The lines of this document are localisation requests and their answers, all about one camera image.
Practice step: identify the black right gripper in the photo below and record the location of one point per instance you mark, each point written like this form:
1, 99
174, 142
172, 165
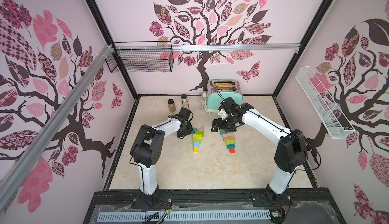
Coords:
219, 124

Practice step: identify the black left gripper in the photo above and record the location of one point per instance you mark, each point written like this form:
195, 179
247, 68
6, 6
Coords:
189, 131

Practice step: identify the green block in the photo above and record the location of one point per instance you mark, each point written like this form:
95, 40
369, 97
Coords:
197, 141
230, 142
197, 132

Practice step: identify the yellow rectangular block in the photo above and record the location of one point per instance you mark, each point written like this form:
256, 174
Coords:
197, 136

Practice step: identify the natural wood plank block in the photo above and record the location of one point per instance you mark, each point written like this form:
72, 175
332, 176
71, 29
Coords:
228, 138

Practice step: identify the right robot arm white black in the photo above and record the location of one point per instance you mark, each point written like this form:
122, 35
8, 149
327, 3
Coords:
291, 147

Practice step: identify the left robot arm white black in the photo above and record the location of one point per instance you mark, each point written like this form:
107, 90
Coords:
148, 144

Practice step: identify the beige spice jar black lid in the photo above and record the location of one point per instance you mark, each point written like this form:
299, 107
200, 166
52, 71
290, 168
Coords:
184, 101

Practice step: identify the brown spice jar black lid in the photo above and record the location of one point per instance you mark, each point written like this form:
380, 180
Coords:
171, 105

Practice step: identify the mint green toaster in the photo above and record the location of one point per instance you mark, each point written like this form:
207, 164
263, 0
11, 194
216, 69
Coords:
220, 89

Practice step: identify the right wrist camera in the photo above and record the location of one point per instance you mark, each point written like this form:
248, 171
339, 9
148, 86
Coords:
224, 112

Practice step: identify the white cable duct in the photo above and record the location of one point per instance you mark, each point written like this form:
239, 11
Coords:
183, 216

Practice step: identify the black wire basket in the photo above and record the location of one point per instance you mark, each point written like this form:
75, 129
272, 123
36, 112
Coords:
141, 57

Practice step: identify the white wire shelf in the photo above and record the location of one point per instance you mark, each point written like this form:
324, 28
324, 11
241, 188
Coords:
328, 109

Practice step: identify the aluminium rail back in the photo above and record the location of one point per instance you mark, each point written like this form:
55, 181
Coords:
186, 48

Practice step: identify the aluminium rail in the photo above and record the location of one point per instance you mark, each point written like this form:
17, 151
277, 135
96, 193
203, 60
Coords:
30, 156
186, 48

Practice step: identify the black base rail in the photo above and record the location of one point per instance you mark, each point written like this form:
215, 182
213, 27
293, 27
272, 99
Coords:
165, 198

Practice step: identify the aluminium rail left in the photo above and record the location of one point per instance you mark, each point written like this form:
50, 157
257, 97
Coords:
30, 156

